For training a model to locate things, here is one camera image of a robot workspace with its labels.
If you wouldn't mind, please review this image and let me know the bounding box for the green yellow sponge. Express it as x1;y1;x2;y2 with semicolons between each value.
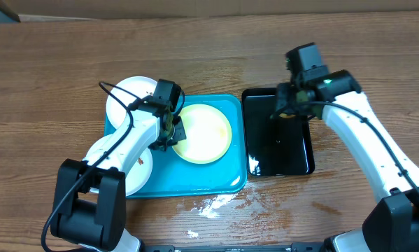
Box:
278;113;296;118

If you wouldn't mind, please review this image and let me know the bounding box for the yellow green rimmed plate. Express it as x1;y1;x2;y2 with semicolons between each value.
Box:
173;104;232;165

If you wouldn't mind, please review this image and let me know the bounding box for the white plate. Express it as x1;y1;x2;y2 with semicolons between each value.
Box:
106;76;157;129
85;134;153;197

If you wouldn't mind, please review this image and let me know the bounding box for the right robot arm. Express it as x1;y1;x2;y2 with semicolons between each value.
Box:
271;70;419;251

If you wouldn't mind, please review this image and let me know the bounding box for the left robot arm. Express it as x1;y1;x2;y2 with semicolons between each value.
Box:
41;111;185;251

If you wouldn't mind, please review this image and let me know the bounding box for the teal plastic tray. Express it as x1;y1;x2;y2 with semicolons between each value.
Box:
104;93;248;200

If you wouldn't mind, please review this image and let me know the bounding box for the black rectangular tray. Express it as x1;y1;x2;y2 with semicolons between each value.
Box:
241;87;315;177

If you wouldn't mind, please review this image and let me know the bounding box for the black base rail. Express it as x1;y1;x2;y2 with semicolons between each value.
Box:
140;242;326;252

